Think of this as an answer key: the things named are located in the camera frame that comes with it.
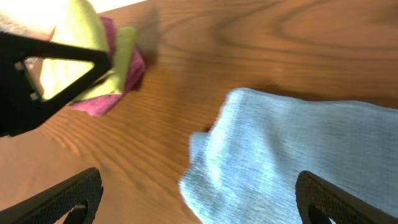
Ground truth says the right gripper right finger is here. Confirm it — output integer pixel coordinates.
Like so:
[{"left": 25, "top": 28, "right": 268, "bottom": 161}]
[{"left": 295, "top": 170, "right": 397, "bottom": 224}]

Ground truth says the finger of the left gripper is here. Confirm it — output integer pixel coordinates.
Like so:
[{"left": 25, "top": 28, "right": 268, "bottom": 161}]
[{"left": 1, "top": 32, "right": 111, "bottom": 137}]

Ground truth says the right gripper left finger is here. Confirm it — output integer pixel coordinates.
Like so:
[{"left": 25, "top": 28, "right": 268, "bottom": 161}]
[{"left": 1, "top": 167, "right": 103, "bottom": 224}]

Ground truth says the blue microfiber cloth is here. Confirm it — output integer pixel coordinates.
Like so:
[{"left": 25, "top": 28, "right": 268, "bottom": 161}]
[{"left": 179, "top": 88, "right": 397, "bottom": 223}]

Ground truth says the purple folded cloth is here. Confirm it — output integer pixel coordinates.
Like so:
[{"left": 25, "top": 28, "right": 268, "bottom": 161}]
[{"left": 70, "top": 17, "right": 146, "bottom": 116}]

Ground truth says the green folded cloth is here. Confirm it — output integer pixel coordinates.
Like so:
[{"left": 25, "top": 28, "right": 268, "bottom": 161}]
[{"left": 37, "top": 0, "right": 138, "bottom": 103}]

